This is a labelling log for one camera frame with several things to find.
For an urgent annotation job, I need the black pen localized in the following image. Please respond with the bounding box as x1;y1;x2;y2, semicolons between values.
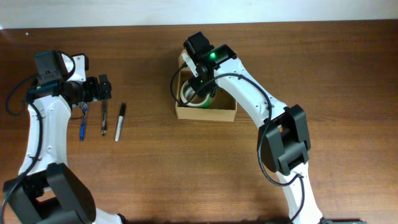
101;100;107;136

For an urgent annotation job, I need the cardboard box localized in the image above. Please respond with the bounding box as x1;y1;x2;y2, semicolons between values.
173;50;237;122

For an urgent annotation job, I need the black and white marker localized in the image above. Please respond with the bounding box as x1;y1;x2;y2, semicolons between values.
115;103;126;142

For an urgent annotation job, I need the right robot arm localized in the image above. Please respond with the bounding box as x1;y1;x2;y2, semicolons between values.
182;32;331;223

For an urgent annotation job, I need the green tape roll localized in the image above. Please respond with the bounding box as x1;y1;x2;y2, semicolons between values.
200;95;211;108

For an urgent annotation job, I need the blue pen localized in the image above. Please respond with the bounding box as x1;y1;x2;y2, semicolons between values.
80;103;88;141

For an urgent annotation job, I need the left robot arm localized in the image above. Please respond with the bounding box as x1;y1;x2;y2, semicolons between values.
1;50;127;223

